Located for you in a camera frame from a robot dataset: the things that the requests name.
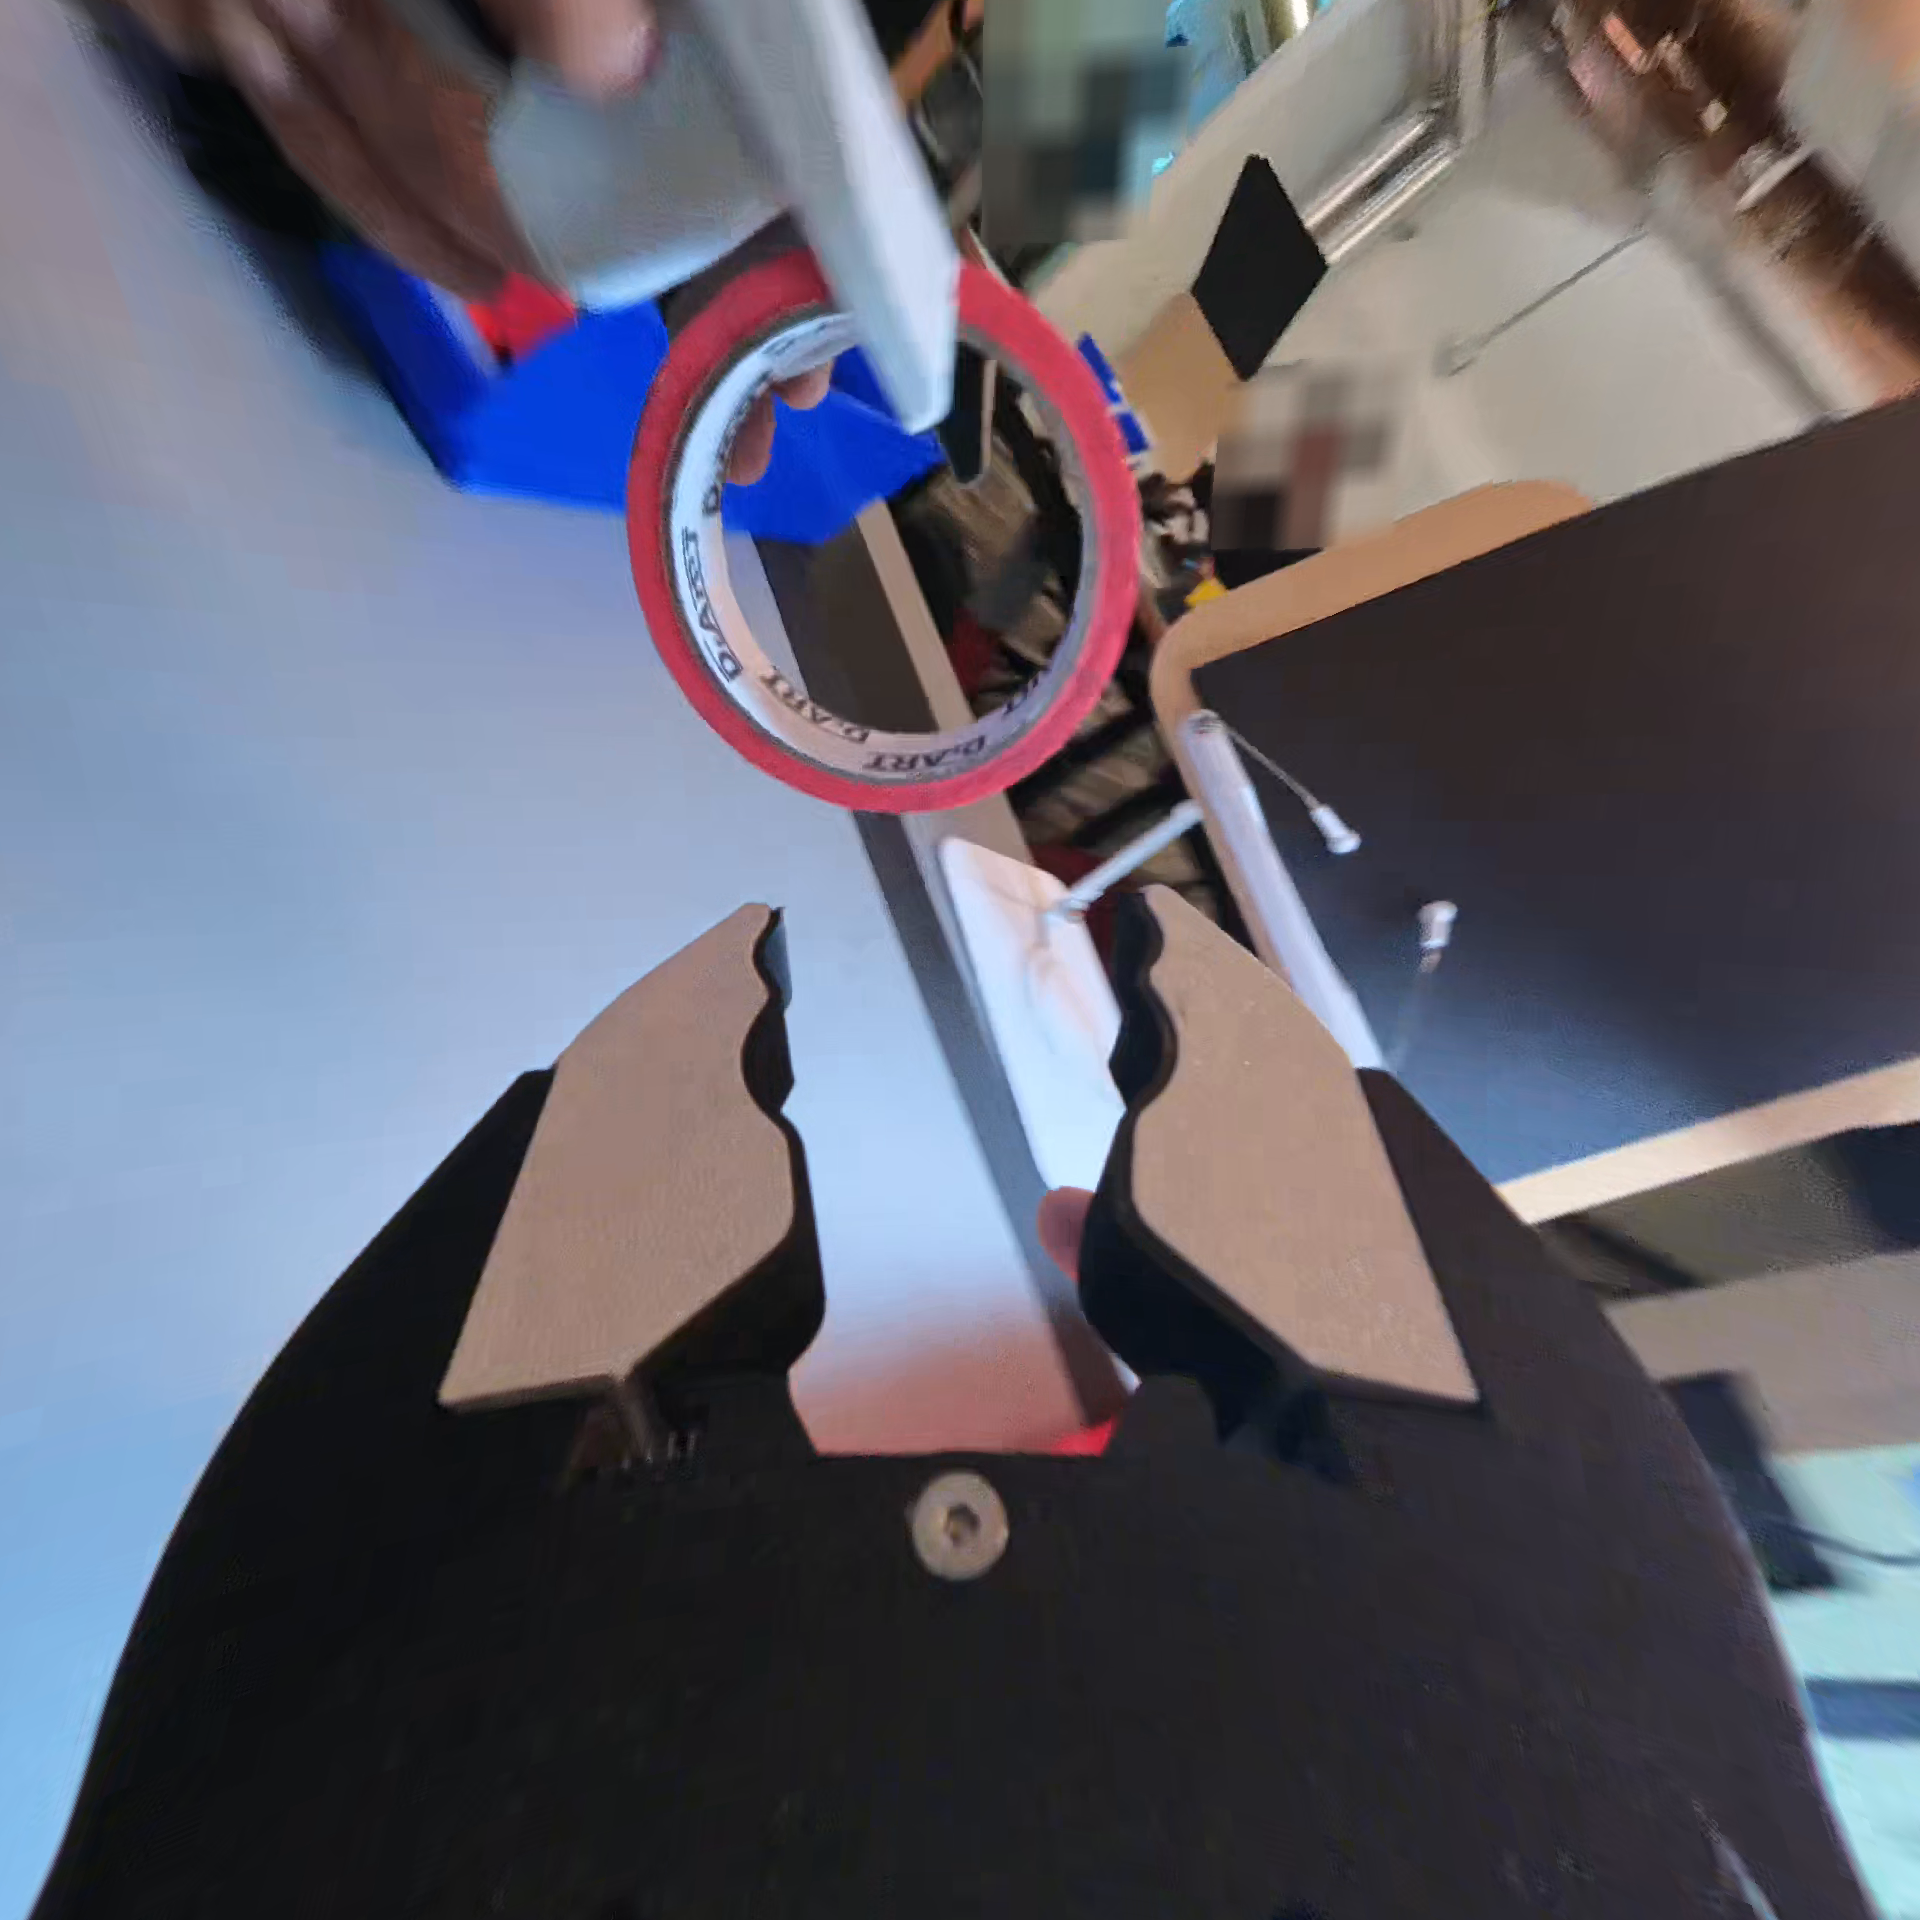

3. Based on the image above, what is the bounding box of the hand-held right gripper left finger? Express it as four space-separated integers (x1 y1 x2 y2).
439 903 827 1419

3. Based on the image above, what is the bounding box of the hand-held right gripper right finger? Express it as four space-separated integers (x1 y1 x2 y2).
1077 884 1484 1421

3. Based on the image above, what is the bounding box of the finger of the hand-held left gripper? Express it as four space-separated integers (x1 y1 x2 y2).
701 0 961 437

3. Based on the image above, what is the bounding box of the blue plastic bin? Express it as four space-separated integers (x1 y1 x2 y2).
315 239 950 547

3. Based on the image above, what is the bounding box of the red tape roll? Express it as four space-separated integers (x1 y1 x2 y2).
625 247 1152 815

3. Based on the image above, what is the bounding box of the black board on stand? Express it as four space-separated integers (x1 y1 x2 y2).
937 480 1920 1231

